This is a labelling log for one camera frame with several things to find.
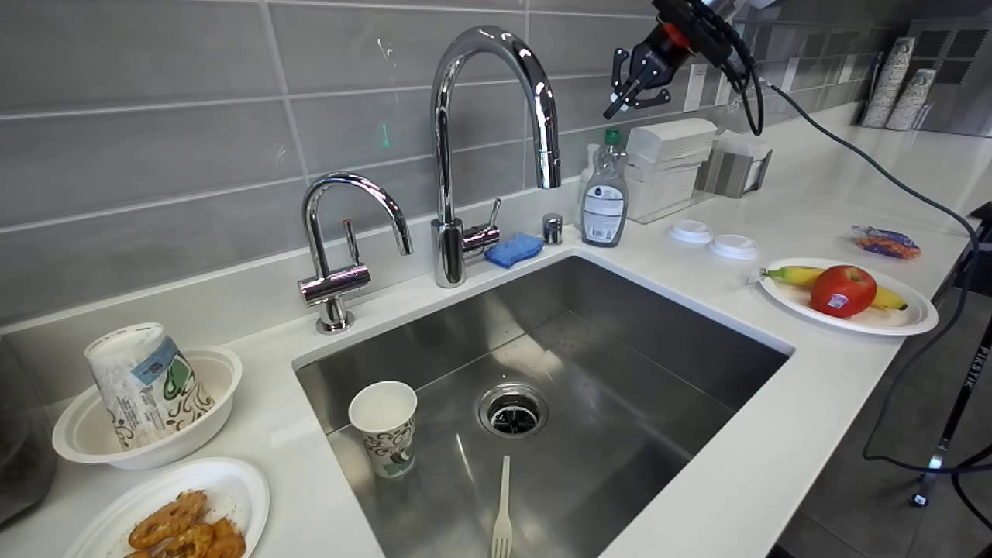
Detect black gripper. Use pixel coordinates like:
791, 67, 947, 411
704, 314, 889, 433
603, 0, 727, 119

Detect green capped soap bottle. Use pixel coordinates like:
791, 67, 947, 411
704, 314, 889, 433
579, 125, 634, 251

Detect white paper towel dispenser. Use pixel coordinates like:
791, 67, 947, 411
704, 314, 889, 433
619, 115, 720, 227

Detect shiny grey napkin holder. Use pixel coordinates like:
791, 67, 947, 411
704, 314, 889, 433
695, 130, 774, 199

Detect white round lid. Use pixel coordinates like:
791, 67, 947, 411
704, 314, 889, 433
663, 215, 717, 247
708, 232, 763, 263

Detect tall chrome faucet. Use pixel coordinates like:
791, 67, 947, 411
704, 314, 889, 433
428, 25, 563, 292

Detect blue sponge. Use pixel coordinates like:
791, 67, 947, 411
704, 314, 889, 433
484, 232, 548, 272

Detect yellow banana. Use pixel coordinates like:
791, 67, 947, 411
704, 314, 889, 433
760, 263, 913, 317

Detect stack of paper cups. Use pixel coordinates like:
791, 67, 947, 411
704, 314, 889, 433
864, 35, 919, 130
887, 66, 940, 136

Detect stainless steel sink basin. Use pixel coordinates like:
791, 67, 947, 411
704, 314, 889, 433
293, 255, 798, 558

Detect white plate with fruit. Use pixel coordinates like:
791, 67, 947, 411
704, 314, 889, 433
757, 255, 944, 342

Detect red apple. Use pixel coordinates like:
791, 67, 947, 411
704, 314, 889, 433
808, 263, 882, 320

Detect colourful snack packet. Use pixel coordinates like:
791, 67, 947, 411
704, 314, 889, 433
848, 222, 924, 263

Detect sink drain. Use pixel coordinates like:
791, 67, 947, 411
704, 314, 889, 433
475, 379, 552, 441

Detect small chrome faucet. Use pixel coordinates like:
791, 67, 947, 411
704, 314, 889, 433
299, 171, 416, 335

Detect small paper cup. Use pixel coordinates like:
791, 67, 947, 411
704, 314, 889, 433
344, 379, 422, 481

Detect white plastic fork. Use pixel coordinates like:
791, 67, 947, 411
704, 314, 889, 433
486, 453, 519, 558

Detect black tripod stand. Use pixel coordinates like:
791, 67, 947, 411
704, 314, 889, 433
910, 307, 992, 511

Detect white paper bowl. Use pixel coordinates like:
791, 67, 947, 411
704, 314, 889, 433
49, 344, 246, 475

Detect white plate with fried food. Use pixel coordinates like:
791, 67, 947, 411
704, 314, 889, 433
63, 456, 272, 558

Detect printed paper cup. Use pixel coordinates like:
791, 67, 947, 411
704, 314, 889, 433
80, 320, 216, 453

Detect fried food pieces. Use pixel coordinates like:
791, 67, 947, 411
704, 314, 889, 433
124, 489, 248, 558

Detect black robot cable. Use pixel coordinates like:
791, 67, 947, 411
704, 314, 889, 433
710, 9, 992, 489

